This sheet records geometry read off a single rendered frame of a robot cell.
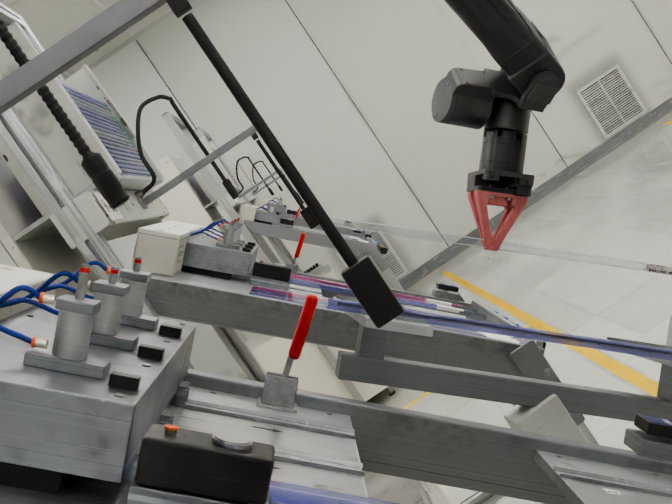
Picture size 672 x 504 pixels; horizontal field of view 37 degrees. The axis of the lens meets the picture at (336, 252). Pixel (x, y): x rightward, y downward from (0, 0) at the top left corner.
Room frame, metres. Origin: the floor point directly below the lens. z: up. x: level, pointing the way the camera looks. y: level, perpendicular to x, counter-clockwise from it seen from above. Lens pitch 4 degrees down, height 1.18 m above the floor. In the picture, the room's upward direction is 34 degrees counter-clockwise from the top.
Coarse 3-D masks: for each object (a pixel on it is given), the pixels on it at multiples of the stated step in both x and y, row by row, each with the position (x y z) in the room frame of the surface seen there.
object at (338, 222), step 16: (336, 224) 1.27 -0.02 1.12; (352, 224) 1.28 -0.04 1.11; (368, 224) 1.28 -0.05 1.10; (432, 240) 1.29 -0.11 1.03; (448, 240) 1.28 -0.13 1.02; (464, 240) 1.28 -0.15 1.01; (480, 240) 1.28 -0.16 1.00; (544, 256) 1.29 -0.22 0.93; (560, 256) 1.29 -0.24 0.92; (576, 256) 1.29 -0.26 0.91; (592, 256) 1.29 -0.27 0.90
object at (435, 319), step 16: (336, 304) 1.04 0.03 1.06; (352, 304) 1.04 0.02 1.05; (432, 320) 1.05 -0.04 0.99; (448, 320) 1.05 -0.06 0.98; (464, 320) 1.05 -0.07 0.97; (512, 336) 1.06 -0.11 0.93; (528, 336) 1.06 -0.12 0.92; (544, 336) 1.06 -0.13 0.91; (560, 336) 1.06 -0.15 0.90; (576, 336) 1.06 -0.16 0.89; (624, 352) 1.06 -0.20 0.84; (640, 352) 1.06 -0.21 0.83; (656, 352) 1.07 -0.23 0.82
